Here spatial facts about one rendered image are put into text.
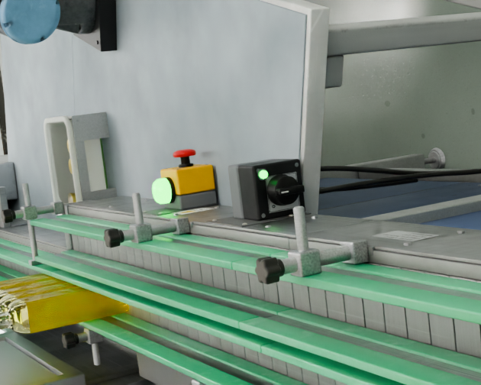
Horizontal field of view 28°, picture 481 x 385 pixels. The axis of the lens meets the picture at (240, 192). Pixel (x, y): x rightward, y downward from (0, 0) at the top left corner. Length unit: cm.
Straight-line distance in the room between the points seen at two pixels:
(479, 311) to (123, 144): 131
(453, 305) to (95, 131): 135
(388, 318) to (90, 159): 114
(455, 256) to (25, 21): 107
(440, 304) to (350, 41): 67
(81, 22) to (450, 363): 125
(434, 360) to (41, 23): 110
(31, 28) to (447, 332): 108
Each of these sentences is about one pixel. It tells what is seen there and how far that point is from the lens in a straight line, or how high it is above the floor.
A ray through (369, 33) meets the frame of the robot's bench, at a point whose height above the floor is 61.
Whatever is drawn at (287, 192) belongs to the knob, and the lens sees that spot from 134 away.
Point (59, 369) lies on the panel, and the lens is 181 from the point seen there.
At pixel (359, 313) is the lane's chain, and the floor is 88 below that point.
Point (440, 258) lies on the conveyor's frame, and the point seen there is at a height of 88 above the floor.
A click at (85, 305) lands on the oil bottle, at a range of 173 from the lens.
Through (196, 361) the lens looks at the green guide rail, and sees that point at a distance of 139.
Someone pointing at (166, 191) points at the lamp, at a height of 84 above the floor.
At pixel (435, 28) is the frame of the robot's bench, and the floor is 49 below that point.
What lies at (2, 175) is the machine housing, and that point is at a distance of 286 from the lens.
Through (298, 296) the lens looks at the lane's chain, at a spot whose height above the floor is 88.
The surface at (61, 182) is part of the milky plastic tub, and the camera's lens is 222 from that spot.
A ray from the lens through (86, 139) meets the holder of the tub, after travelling 207.
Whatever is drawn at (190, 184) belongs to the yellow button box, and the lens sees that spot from 162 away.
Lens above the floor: 148
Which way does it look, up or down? 28 degrees down
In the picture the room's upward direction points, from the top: 100 degrees counter-clockwise
